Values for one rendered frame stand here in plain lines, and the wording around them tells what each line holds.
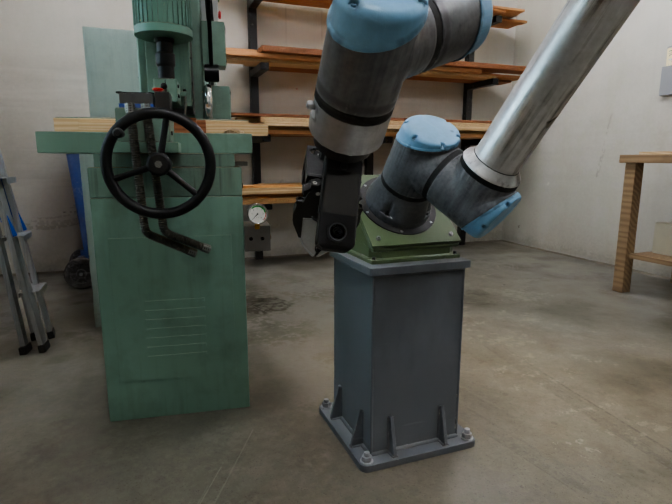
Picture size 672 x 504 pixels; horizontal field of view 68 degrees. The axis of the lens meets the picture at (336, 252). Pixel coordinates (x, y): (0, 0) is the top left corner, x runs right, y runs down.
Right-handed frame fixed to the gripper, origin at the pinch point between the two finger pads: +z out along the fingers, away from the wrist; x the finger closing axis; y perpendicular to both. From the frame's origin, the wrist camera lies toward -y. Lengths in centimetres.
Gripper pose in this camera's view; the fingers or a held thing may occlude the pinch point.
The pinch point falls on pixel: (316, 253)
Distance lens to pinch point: 72.5
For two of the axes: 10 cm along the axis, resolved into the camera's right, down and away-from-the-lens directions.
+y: -0.4, -7.7, 6.3
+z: -2.0, 6.3, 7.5
